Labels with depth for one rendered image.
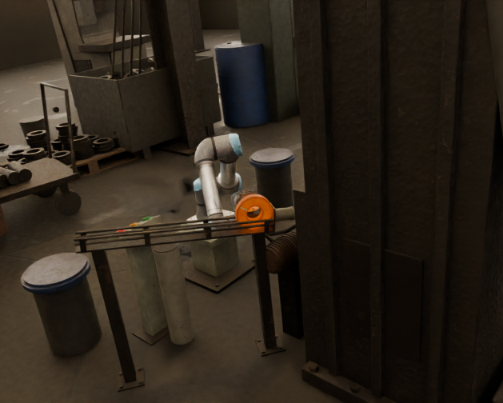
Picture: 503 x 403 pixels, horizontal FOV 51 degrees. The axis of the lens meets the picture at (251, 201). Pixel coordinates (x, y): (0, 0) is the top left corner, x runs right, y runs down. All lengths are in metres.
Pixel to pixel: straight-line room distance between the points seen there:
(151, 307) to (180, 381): 0.42
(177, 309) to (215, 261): 0.58
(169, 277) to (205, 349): 0.41
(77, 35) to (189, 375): 5.97
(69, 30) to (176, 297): 5.85
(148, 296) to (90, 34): 5.61
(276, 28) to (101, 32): 2.94
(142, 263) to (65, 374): 0.62
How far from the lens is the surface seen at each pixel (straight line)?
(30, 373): 2.81
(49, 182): 4.23
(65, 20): 7.92
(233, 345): 2.61
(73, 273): 2.59
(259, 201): 2.16
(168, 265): 2.42
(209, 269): 3.10
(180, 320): 2.58
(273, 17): 5.85
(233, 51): 5.80
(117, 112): 5.23
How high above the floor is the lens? 1.64
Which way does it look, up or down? 24 degrees down
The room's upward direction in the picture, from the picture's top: 6 degrees counter-clockwise
